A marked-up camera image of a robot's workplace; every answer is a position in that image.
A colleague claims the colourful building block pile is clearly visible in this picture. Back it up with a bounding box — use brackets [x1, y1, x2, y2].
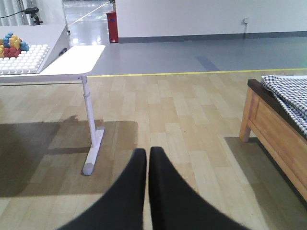
[0, 32, 30, 58]

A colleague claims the white wall socket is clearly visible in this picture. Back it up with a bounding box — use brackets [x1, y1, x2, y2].
[243, 18, 249, 24]

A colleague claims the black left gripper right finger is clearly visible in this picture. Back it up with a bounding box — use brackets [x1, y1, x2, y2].
[149, 147, 246, 230]

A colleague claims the wooden bed frame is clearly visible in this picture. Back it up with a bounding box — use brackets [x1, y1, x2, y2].
[239, 79, 307, 198]

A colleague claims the red cabinet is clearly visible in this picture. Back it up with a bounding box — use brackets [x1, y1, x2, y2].
[106, 11, 119, 43]

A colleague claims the white building block baseplate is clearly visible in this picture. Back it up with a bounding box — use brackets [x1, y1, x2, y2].
[0, 44, 50, 75]

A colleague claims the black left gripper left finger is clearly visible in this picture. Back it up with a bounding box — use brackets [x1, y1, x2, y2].
[60, 149, 147, 230]

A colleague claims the white adjustable desk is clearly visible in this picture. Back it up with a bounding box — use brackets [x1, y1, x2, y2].
[0, 24, 105, 175]

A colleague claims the checkered bed sheet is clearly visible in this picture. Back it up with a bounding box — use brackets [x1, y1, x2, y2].
[261, 75, 307, 136]

